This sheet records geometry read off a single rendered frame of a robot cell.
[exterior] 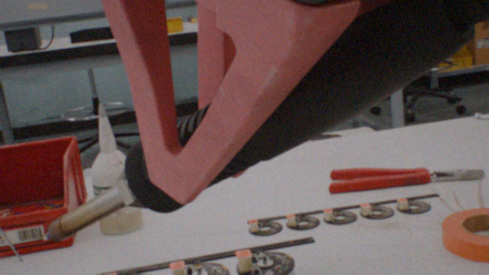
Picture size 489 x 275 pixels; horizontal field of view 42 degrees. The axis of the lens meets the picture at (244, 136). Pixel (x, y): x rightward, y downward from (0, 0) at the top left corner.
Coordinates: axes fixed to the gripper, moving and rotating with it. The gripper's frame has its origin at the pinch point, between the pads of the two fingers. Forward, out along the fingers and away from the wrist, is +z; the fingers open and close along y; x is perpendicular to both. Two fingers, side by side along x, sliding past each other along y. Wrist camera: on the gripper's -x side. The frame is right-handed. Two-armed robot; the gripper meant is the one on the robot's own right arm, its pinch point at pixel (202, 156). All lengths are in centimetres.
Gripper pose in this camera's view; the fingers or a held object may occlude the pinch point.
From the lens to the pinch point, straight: 18.3
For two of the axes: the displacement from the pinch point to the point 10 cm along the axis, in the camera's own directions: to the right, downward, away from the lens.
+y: -5.8, 2.6, -7.7
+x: 7.7, 5.0, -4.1
